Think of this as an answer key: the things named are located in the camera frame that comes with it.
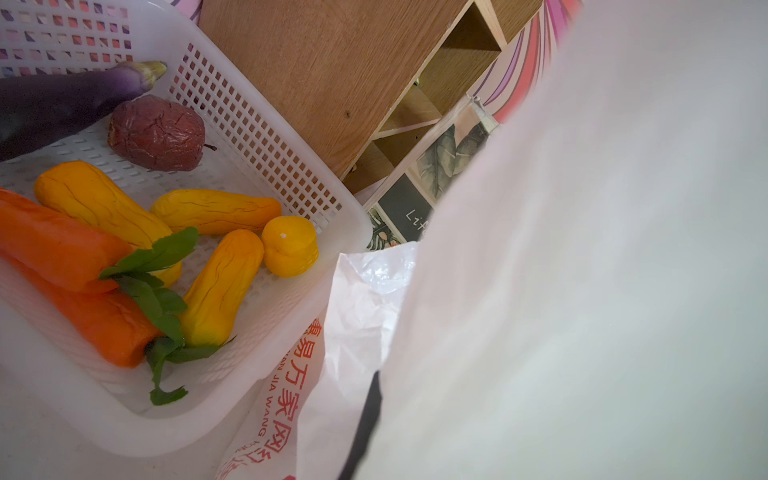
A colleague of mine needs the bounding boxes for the yellow toy lemon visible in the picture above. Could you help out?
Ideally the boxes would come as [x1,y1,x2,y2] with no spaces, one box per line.
[261,216,319,278]

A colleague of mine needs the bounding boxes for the dark red toy fruit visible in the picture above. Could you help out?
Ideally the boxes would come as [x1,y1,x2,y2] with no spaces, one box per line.
[107,95,206,172]

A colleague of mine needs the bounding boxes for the yellow toy mango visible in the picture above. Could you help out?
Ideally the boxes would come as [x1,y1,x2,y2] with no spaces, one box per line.
[180,229,264,347]
[34,160,172,249]
[150,189,282,235]

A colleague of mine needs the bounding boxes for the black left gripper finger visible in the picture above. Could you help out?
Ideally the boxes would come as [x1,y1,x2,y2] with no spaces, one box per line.
[338,371,382,480]

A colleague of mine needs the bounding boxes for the white plastic grocery bag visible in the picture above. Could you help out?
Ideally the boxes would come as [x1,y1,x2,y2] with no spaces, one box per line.
[215,0,768,480]

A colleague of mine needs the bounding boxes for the purple toy eggplant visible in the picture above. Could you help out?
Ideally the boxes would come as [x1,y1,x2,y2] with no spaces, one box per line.
[1,61,167,161]

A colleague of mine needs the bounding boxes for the cream canvas tote bag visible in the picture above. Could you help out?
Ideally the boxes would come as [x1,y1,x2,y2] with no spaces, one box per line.
[364,96,498,251]

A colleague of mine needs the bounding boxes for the white plastic perforated basket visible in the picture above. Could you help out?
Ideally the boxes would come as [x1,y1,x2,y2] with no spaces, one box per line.
[0,0,373,458]

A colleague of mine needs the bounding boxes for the wooden shelf unit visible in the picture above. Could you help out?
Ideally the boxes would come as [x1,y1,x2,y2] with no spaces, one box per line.
[199,0,541,192]

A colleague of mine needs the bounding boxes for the orange toy carrot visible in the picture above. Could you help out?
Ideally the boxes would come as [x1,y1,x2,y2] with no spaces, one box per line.
[1,254,163,368]
[1,189,133,294]

